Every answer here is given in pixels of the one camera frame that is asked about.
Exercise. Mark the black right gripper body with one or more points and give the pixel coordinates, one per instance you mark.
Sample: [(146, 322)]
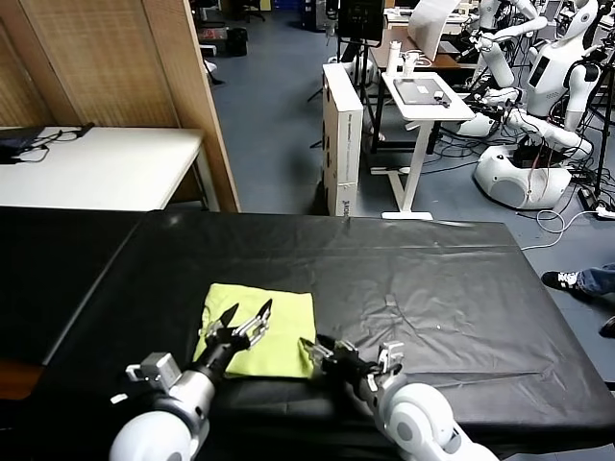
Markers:
[(348, 367)]

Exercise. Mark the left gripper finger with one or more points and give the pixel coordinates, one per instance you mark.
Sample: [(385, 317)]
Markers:
[(222, 319), (254, 324)]

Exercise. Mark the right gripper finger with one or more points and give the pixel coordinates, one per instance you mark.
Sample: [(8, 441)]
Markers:
[(316, 353), (343, 346)]

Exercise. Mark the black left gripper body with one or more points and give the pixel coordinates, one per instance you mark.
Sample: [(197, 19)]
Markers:
[(223, 348)]

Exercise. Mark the yellow-green t-shirt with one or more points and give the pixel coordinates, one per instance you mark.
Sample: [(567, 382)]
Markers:
[(288, 331)]

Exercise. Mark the white humanoid robot raised arm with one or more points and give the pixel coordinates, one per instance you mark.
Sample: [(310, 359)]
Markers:
[(499, 57)]

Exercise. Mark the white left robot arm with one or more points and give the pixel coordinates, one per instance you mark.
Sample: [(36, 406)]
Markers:
[(163, 422)]

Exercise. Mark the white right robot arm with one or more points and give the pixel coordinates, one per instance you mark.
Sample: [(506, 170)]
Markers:
[(423, 422)]

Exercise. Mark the large black table cover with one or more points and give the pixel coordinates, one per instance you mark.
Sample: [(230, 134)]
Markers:
[(384, 269)]

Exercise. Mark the narrow black table cover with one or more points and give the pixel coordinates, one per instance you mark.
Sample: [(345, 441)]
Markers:
[(48, 269)]

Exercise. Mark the white rectangular table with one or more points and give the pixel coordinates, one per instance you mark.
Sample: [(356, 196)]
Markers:
[(96, 168)]

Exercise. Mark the tall white cardboard box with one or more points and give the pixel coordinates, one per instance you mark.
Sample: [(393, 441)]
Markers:
[(342, 139)]

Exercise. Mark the black white sneaker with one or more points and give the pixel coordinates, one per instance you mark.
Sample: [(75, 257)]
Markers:
[(559, 279)]

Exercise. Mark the white humanoid robot wheeled base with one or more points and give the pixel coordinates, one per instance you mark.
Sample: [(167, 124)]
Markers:
[(523, 177)]

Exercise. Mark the white standing desk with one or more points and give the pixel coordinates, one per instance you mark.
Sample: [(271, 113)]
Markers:
[(423, 110)]

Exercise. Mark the blue jeans leg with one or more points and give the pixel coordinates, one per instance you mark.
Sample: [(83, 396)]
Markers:
[(598, 278)]

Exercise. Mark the dark shoe tip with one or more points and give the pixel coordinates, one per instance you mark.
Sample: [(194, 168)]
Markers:
[(609, 327)]

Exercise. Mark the grey closed laptop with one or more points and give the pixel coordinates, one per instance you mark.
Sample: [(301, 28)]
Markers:
[(418, 91)]

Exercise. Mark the small black adapter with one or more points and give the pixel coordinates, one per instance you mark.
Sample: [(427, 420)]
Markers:
[(442, 98)]

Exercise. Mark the black flat device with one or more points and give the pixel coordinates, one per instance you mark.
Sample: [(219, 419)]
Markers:
[(14, 149)]

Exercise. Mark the light wooden table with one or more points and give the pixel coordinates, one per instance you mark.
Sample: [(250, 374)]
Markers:
[(120, 62)]

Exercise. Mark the black rolling case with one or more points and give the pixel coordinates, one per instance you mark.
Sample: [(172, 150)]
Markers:
[(236, 41)]

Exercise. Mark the small white cup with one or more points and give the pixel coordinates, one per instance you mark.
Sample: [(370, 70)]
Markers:
[(409, 65)]

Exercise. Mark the white power strip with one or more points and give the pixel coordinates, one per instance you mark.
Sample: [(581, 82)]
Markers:
[(600, 209)]

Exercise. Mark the white bottle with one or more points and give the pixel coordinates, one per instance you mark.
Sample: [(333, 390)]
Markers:
[(394, 57)]

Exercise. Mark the black monitor on stand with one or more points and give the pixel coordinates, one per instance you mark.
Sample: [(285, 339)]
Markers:
[(360, 19)]

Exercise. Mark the white leaning board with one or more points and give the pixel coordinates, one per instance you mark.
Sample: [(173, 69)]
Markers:
[(430, 26)]

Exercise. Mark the black tripod stand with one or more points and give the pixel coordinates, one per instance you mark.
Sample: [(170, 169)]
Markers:
[(603, 134)]

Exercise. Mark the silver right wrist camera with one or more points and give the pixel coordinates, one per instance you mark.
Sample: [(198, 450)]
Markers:
[(391, 357)]

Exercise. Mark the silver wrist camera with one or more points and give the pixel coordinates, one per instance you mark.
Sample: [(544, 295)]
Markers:
[(158, 367), (391, 357)]

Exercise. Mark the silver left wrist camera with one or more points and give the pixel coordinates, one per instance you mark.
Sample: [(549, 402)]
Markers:
[(158, 367)]

